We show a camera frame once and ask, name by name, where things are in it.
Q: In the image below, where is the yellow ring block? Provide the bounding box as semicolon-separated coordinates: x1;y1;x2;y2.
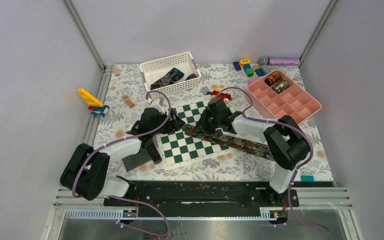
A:
239;58;251;66

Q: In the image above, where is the floral table mat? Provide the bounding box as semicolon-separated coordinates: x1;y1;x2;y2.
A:
91;63;334;182

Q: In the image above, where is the wooden block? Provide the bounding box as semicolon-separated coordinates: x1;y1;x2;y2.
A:
123;95;135;108
112;65;121;77

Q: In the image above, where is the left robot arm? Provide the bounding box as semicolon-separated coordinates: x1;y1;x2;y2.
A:
59;106;185;206

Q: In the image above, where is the blue block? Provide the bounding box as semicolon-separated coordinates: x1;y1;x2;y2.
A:
254;68;266;77

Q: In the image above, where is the green white chessboard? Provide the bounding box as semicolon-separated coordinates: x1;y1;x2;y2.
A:
156;97;229;170

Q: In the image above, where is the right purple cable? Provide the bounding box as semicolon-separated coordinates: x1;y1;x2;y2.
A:
213;86;331;235

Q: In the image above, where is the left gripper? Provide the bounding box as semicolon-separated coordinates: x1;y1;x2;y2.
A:
150;108;185;137

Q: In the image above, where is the brown rolled tie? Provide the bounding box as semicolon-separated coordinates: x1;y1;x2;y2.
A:
271;79;290;94

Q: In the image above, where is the purple glitter microphone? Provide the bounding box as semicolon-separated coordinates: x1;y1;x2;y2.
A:
257;56;301;66

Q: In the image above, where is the pink cylinder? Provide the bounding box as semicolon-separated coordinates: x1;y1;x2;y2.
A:
247;76;260;85

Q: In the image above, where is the red toy car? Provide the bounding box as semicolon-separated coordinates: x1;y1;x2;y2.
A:
206;88;233;103

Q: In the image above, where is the pink compartment tray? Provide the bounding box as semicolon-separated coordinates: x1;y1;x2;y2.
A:
246;69;322;125

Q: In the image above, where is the grey lego baseplate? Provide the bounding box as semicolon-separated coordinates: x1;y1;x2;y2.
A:
122;149;152;172

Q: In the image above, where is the brown floral tie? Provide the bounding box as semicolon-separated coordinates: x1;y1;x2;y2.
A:
183;124;275;162

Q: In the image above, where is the green block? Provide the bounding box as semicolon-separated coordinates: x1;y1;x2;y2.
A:
245;68;254;78

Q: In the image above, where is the teal block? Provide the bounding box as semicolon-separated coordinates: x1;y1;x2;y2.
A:
300;175;315;183

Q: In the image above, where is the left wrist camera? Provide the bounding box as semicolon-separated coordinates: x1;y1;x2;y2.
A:
147;100;166;114

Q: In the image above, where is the black microphone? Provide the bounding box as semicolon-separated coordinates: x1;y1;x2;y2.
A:
146;143;162;165

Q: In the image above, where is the red rolled tie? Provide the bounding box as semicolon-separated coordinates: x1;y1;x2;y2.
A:
264;70;282;87

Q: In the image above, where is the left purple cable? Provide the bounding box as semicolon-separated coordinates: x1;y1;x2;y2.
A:
71;89;173;237

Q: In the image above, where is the purple cable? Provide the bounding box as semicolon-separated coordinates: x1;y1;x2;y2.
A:
213;86;331;235
71;89;173;237

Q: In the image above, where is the white plastic basket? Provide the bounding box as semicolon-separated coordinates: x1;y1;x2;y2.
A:
139;51;202;95

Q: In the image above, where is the dark blue patterned tie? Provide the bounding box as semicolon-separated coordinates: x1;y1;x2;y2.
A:
143;67;202;95

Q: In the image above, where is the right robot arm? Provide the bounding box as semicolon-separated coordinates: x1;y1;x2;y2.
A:
184;98;313;206

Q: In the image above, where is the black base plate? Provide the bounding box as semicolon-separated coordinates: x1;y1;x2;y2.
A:
103;180;333;218

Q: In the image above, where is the yellow blue toy crane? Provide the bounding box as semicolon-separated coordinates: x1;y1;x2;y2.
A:
77;88;110;118

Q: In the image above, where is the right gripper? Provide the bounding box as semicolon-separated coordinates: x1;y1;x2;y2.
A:
192;109;222;136

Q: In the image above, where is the purple block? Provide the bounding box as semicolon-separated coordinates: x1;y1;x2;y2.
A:
232;61;242;71

